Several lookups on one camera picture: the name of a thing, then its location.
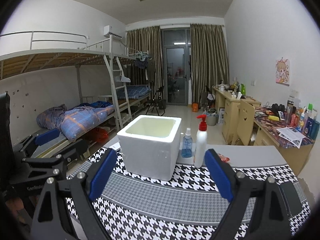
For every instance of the left olive curtain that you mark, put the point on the left olive curtain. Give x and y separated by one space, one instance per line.
145 46

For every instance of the glass balcony door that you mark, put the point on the glass balcony door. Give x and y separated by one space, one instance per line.
176 64

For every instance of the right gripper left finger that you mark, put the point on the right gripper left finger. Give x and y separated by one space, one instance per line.
52 219

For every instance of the olive curtain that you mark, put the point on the olive curtain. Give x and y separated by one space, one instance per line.
145 46
209 59

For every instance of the black folding chair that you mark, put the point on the black folding chair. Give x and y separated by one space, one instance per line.
157 102

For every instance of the orange box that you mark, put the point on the orange box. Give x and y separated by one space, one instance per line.
195 107

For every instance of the wooden desk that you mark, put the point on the wooden desk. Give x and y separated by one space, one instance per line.
267 130

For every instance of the blue plaid mattress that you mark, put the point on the blue plaid mattress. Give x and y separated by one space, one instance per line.
133 92

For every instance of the metal bucket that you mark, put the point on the metal bucket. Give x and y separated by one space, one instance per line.
211 118

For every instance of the right olive curtain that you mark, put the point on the right olive curtain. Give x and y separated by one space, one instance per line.
209 59

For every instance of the white air conditioner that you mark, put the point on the white air conditioner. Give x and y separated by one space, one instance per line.
110 30

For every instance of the anime girl poster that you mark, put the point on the anime girl poster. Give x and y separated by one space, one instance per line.
283 71

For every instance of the white styrofoam box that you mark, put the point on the white styrofoam box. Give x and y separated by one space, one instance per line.
150 146

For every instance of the blue spray bottle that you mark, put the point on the blue spray bottle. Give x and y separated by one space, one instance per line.
187 144

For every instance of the blue plaid quilt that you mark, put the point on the blue plaid quilt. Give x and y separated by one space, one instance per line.
74 123

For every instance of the red snack wrapper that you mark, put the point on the red snack wrapper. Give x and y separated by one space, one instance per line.
223 158

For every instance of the metal bunk bed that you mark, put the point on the metal bunk bed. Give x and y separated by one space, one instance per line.
72 73

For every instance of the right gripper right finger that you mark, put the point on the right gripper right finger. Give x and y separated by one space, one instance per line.
269 219

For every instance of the white lotion pump bottle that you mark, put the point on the white lotion pump bottle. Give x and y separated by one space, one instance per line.
201 141

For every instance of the houndstooth table runner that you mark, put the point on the houndstooth table runner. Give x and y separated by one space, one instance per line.
189 205

